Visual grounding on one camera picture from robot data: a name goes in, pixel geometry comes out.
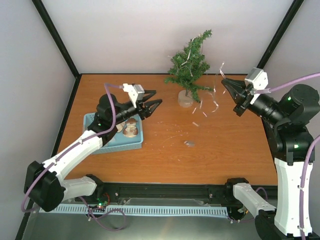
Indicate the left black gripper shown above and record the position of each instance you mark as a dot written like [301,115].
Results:
[146,110]

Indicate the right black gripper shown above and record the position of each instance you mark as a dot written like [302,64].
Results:
[240,97]

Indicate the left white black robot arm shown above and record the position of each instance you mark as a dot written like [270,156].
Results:
[46,184]

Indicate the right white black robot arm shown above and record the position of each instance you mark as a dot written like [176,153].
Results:
[293,150]

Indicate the small green christmas tree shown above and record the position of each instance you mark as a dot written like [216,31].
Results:
[191,68]

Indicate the snowman ornament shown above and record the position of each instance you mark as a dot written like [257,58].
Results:
[130,129]

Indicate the beige wooden heart ornament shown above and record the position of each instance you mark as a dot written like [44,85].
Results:
[120,127]

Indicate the blue plastic basket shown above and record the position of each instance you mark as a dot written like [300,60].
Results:
[121,143]

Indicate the clear plastic battery box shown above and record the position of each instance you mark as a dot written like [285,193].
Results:
[189,143]

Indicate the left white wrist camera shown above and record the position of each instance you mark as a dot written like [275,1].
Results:
[135,92]

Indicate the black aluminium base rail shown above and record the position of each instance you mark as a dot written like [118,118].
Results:
[208,193]

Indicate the light blue cable duct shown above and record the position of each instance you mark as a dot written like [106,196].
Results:
[161,211]

